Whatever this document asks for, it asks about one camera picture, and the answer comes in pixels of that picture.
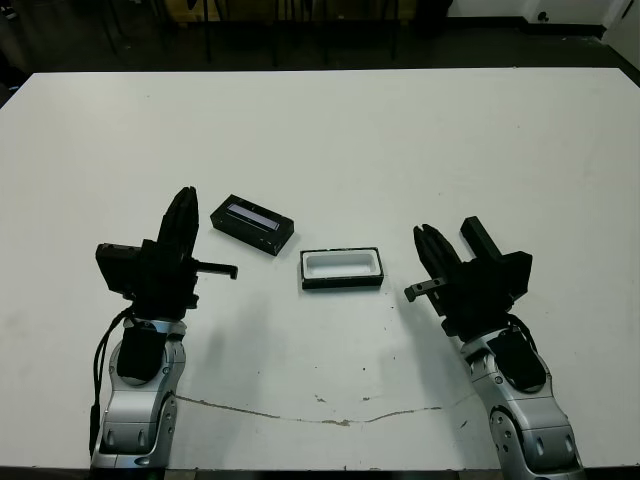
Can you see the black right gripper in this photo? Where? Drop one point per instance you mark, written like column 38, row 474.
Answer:
column 475, row 300

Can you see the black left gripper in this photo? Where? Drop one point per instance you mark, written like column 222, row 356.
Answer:
column 165, row 285

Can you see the black box lid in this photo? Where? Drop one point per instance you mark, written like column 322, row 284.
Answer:
column 250, row 232

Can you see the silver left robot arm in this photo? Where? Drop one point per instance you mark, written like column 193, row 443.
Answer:
column 130, row 420

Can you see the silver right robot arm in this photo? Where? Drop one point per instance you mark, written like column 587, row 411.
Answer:
column 530, row 430

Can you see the black box base white insert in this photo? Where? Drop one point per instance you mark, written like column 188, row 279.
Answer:
column 340, row 283

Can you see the wooden crate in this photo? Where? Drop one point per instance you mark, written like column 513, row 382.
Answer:
column 177, row 12

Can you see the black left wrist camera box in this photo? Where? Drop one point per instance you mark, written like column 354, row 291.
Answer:
column 117, row 270

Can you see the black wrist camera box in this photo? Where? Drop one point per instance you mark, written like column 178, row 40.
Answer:
column 117, row 270
column 517, row 272

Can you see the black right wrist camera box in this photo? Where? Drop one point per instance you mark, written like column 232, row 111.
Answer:
column 517, row 272

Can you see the small black wall fixture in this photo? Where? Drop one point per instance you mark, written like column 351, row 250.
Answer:
column 542, row 16

